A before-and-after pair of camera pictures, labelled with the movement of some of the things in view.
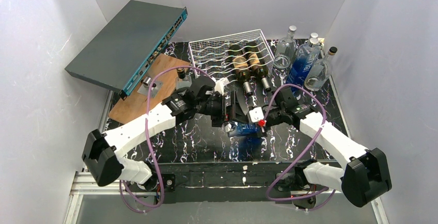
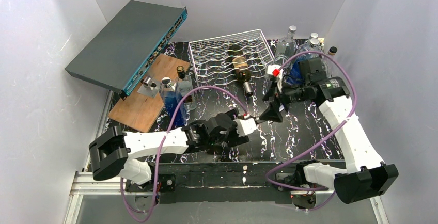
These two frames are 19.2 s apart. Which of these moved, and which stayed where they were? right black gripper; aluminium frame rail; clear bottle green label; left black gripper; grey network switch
Moved: right black gripper; left black gripper
Stayed: clear bottle green label; aluminium frame rail; grey network switch
